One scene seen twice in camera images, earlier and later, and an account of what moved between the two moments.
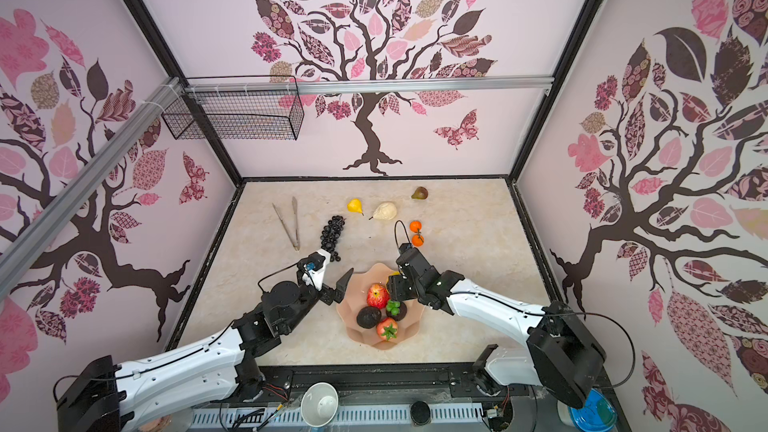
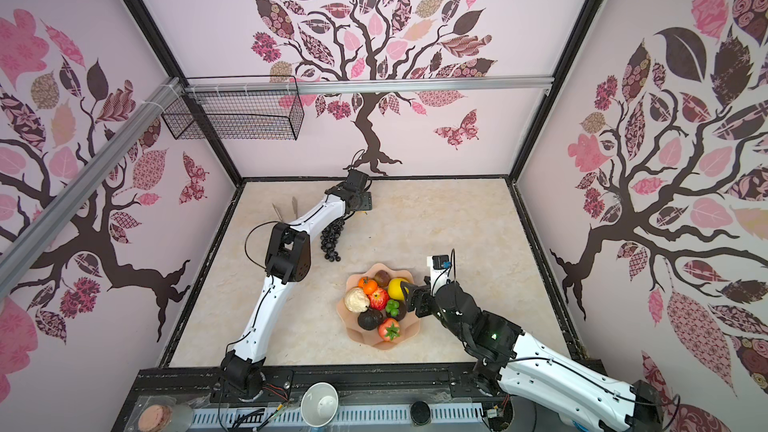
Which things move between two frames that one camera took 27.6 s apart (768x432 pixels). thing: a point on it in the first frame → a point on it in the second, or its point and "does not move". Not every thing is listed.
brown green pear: (420, 193) → (382, 278)
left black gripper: (330, 295) → (364, 200)
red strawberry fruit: (387, 329) does not move
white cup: (319, 404) does not move
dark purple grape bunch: (330, 235) does not move
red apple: (377, 295) does not move
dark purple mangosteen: (396, 309) does not move
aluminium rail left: (44, 226) does not move
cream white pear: (386, 211) → (356, 299)
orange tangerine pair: (417, 239) → (368, 286)
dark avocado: (368, 317) does not move
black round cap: (420, 412) does not move
